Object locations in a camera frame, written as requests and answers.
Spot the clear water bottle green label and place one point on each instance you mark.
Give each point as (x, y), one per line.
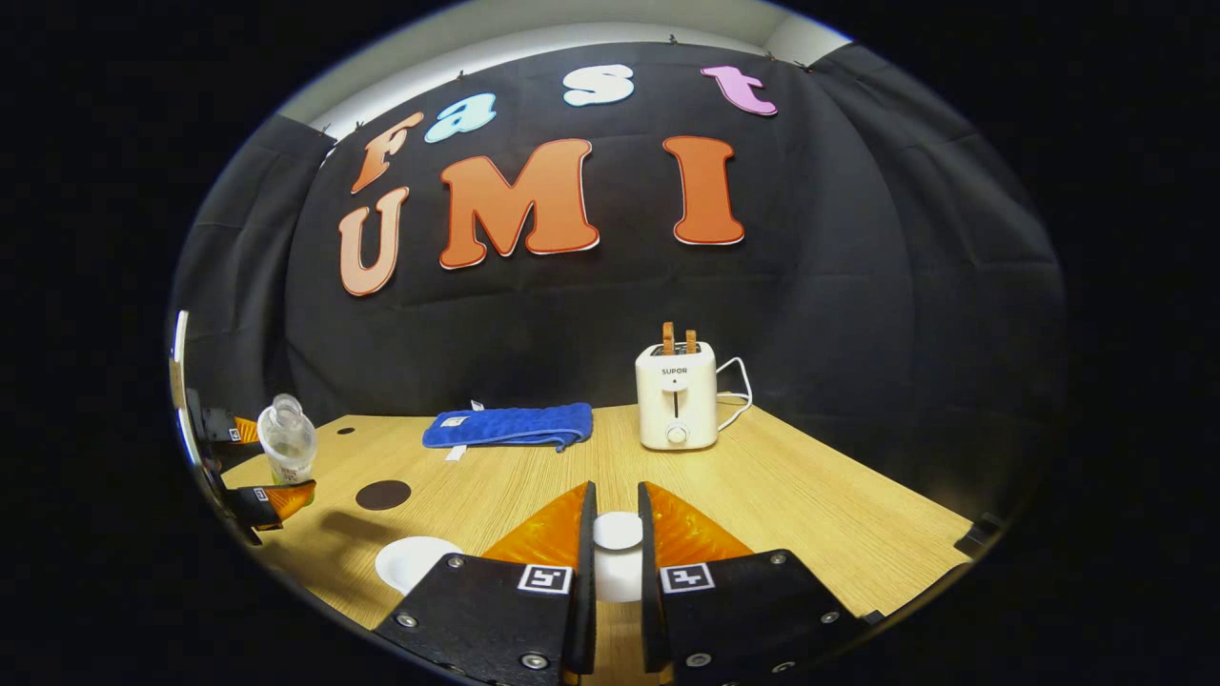
(286, 443)

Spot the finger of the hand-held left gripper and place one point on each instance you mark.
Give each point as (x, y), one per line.
(276, 503)
(227, 429)

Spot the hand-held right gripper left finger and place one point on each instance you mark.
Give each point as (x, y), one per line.
(583, 610)

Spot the white teacup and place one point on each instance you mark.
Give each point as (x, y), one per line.
(415, 562)

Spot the cream toaster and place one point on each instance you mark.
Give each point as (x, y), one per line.
(677, 395)

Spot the white teacup lid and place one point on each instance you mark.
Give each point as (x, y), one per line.
(618, 534)

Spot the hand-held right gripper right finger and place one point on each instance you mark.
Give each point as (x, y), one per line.
(650, 610)

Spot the dark brown round coaster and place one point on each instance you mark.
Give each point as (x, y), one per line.
(383, 494)

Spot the blue towel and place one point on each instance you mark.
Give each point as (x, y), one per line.
(510, 426)

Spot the black backdrop cloth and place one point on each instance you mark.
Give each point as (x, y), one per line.
(810, 314)

